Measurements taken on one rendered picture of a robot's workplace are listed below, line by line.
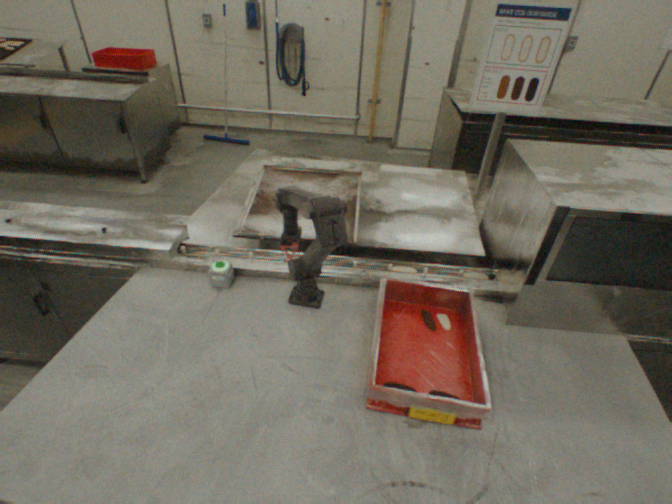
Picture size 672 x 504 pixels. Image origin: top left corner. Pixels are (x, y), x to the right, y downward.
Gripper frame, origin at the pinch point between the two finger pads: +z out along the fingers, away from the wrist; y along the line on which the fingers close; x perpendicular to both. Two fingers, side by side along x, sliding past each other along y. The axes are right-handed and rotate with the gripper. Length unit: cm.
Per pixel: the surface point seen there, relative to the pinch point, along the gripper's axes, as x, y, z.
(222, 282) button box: -23.8, 14.3, 5.9
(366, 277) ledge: 29.4, 6.0, 5.5
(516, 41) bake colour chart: 89, -74, -69
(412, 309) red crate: 47, 17, 10
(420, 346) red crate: 48, 34, 11
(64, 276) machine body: -94, 6, 15
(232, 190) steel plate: -43, -61, 4
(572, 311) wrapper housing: 99, 20, 3
